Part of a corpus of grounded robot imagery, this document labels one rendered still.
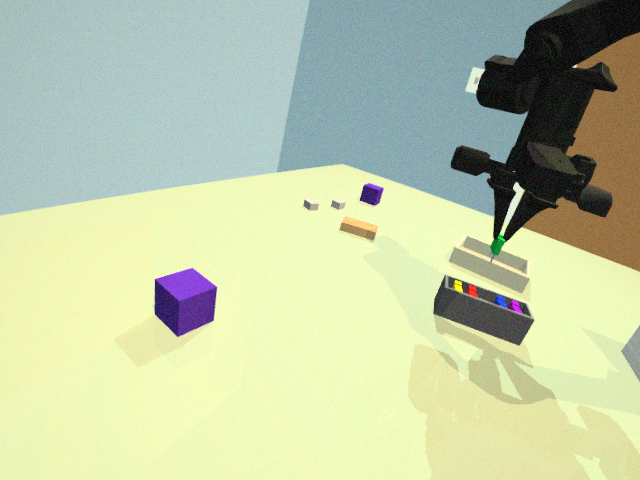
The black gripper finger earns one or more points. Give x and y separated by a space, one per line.
528 207
502 201

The purple cube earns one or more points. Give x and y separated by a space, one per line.
371 194
184 300

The orange rectangular block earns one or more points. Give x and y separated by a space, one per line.
359 228

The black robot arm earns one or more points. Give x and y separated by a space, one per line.
543 81

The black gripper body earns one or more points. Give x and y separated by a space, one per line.
472 161

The beige open tray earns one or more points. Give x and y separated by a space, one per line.
508 269

